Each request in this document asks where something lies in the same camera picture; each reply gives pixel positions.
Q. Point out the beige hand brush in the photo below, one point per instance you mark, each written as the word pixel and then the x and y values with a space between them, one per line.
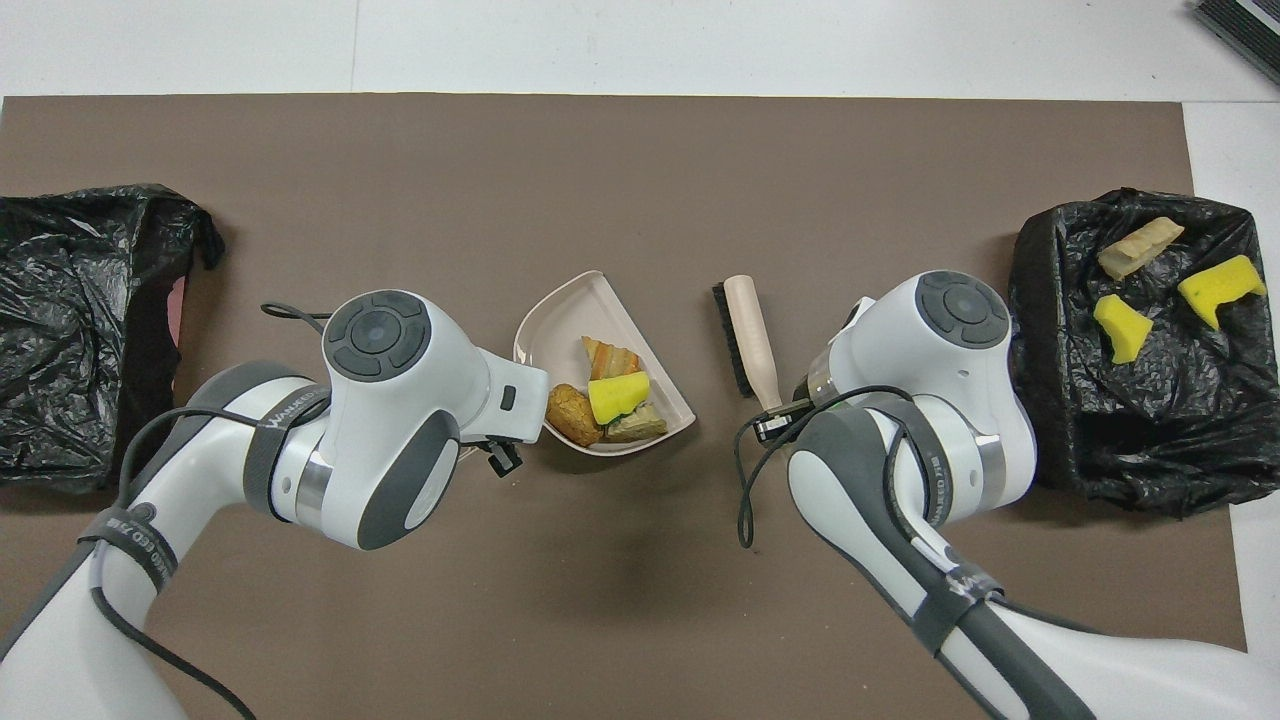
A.
pixel 750 330

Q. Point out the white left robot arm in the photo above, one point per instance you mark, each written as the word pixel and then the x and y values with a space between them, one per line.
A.
pixel 378 335

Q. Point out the green and yellow sponge piece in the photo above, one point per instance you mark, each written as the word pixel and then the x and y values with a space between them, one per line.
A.
pixel 1122 328

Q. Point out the pale striped sponge chip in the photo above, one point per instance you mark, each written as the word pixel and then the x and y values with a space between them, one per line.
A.
pixel 610 358

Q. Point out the bent yellow sponge piece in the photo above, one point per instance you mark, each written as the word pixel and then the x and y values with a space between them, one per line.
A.
pixel 1220 288

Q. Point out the brown table mat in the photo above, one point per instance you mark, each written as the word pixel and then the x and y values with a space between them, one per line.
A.
pixel 300 150

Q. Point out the orange striped sponge piece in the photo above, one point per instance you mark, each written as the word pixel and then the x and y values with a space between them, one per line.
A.
pixel 1138 248

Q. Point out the yellow sponge block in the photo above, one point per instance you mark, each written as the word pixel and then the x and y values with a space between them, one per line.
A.
pixel 618 397

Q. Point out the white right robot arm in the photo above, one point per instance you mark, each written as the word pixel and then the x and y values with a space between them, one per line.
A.
pixel 962 308

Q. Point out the grey ribbed object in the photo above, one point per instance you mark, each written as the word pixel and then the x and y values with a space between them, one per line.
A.
pixel 1250 25

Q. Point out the beige plastic dustpan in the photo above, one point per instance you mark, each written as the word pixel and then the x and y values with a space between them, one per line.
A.
pixel 560 330

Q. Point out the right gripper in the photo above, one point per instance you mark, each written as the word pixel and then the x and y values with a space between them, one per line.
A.
pixel 830 370

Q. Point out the black bag-lined trash bin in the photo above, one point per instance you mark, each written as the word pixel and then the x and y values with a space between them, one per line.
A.
pixel 1150 430
pixel 60 250

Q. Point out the brown oval sponge piece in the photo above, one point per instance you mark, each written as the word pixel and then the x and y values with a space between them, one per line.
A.
pixel 572 415

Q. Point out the pale beige piece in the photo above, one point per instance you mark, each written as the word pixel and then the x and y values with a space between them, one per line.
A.
pixel 640 428

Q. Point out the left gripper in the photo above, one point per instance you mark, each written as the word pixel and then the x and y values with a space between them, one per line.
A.
pixel 515 400

